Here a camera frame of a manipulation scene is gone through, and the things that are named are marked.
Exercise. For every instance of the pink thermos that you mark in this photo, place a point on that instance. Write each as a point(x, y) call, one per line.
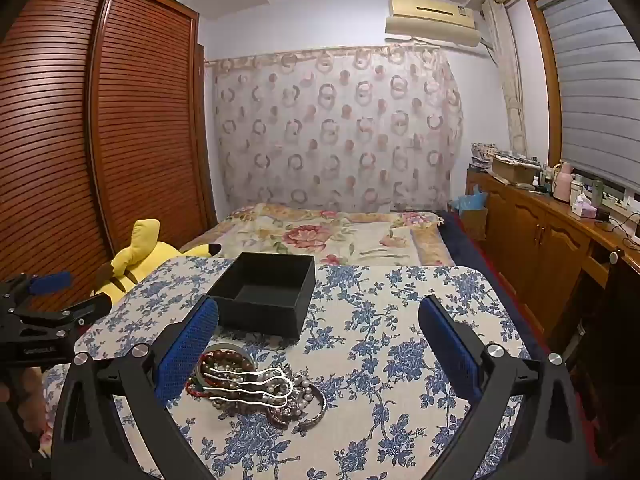
point(564, 185)

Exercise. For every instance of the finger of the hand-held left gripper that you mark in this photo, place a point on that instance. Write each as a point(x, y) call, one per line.
point(80, 312)
point(50, 282)

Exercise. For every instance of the beige air conditioner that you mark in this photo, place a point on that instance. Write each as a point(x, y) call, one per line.
point(430, 17)

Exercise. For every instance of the brown slatted wardrobe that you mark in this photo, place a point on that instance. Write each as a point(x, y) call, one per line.
point(125, 135)

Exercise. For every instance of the grey window blind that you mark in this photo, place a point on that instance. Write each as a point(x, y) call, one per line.
point(595, 85)

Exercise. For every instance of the white wavy hair fork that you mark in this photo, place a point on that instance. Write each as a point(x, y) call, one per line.
point(260, 385)

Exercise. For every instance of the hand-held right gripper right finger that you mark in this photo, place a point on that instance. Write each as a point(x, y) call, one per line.
point(445, 340)

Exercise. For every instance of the black box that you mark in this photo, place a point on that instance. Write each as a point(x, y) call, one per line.
point(260, 300)

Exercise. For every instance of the cardboard box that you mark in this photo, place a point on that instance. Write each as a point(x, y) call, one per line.
point(515, 170)

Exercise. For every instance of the blue floral tablecloth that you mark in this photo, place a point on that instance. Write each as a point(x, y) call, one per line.
point(380, 360)

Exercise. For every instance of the tissue box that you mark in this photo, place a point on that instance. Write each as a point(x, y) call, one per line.
point(584, 207)

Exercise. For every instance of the wooden sideboard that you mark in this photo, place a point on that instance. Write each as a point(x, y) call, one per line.
point(530, 240)

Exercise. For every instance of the circle patterned curtain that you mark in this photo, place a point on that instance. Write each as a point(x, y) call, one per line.
point(340, 130)

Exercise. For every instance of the yellow plush toy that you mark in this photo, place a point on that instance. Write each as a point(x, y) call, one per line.
point(130, 265)

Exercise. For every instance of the stack of folded cloth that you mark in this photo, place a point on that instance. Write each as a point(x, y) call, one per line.
point(482, 155)

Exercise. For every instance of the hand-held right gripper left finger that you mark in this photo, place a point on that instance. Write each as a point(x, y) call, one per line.
point(185, 350)

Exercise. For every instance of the dark metal bangle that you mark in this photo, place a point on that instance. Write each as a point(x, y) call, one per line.
point(320, 407)

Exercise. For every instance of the floral bed blanket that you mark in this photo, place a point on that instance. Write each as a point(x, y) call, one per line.
point(325, 235)

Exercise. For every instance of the beige tied drape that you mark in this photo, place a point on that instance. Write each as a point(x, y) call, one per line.
point(510, 85)

